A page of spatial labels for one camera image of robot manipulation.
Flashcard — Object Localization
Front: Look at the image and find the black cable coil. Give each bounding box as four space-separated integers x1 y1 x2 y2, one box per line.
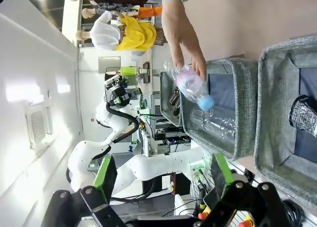
282 199 309 227

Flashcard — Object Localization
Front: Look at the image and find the grey wall panel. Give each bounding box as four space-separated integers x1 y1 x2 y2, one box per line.
98 56 121 73

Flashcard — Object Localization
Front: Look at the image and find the black patterned drink can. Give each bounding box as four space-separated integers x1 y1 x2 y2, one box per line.
289 95 317 139

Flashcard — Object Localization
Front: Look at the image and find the orange garment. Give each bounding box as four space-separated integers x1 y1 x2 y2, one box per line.
135 5 163 19

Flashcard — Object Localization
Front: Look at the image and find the clear crushed plastic bottle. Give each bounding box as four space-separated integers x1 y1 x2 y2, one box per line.
189 108 237 152

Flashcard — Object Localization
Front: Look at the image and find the green box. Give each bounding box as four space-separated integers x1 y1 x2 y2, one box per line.
120 66 137 76

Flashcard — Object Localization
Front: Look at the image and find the white ceiling air vent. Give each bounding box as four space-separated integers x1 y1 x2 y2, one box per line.
24 105 54 151

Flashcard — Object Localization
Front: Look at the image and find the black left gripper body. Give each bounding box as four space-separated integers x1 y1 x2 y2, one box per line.
108 86 132 108

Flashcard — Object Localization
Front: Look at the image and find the mannequin in white dress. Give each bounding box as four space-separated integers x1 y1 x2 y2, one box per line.
75 10 122 51

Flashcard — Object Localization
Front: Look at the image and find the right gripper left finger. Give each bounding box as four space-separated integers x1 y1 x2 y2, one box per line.
41 154 124 227

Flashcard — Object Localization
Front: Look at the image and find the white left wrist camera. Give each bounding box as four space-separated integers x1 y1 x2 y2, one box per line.
105 74 120 89

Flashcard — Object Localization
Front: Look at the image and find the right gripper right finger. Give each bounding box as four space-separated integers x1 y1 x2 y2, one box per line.
195 152 290 227

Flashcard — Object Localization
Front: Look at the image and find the grey fabric basket labelled Can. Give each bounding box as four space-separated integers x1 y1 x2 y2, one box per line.
254 35 317 209

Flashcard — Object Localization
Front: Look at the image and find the grey fabric basket labelled Bottle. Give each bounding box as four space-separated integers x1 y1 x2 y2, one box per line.
159 70 185 128

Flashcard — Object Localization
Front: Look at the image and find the equipment rack with electronics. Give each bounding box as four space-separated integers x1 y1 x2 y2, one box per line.
138 92 193 155

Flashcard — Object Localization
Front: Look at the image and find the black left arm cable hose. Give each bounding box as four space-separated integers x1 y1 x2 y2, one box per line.
106 102 140 145

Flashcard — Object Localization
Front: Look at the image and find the grey fabric basket labelled Plastic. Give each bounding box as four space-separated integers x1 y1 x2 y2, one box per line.
180 57 259 162

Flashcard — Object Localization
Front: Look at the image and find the person's left hand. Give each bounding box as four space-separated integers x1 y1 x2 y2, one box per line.
161 0 208 82

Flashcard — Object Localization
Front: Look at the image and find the yellow garment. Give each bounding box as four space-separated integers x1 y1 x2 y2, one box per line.
115 15 157 52

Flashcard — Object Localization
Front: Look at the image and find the crushed plastic bottle purple label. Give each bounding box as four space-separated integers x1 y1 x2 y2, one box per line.
163 60 215 112

